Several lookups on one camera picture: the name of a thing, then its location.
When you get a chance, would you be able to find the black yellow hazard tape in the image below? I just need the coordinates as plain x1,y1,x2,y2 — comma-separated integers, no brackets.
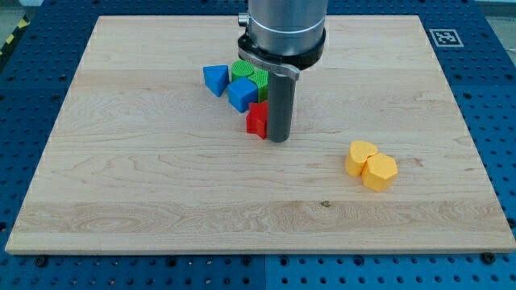
1,14,31,57

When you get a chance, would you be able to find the green round block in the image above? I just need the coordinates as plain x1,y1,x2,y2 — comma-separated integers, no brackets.
231,60,256,81

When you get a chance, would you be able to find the blue triangular block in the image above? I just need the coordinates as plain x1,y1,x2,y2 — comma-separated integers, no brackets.
202,64,229,97

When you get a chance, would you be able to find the wooden board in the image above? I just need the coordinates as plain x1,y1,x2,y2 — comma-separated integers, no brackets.
6,15,515,255

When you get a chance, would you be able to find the blue cube block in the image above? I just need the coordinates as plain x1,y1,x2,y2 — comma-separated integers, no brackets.
227,77,258,113

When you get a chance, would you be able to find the yellow hexagon block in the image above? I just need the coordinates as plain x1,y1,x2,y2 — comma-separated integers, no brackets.
361,153,398,192

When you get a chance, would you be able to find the white fiducial marker tag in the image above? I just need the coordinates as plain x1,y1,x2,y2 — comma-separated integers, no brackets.
429,28,464,48

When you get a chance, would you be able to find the yellow heart block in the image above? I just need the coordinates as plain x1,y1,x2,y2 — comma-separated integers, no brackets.
344,140,378,176

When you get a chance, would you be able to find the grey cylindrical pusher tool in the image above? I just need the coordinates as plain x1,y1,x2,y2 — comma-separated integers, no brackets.
267,72,296,143

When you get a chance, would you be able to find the green ribbed block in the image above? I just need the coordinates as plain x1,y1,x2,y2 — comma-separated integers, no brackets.
248,68,268,102

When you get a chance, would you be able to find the red star block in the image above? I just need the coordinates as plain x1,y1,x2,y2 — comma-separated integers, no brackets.
246,101,268,139

